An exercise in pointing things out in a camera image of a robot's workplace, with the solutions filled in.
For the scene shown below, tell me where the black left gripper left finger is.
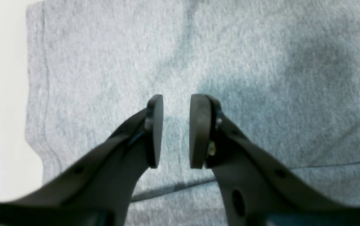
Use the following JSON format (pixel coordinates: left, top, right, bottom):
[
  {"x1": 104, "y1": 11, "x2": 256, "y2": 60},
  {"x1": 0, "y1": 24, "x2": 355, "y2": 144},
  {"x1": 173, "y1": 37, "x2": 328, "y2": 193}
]
[{"x1": 0, "y1": 95, "x2": 164, "y2": 226}]

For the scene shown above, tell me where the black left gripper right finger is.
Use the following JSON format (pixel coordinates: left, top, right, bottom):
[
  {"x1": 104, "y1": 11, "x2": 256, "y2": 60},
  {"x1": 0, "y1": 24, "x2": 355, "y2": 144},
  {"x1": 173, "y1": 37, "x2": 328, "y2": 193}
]
[{"x1": 189, "y1": 94, "x2": 360, "y2": 226}]

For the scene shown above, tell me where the grey T-shirt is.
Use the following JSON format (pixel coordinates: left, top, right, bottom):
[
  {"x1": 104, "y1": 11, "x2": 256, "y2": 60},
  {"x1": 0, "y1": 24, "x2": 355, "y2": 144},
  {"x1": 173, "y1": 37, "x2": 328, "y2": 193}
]
[{"x1": 25, "y1": 0, "x2": 360, "y2": 226}]

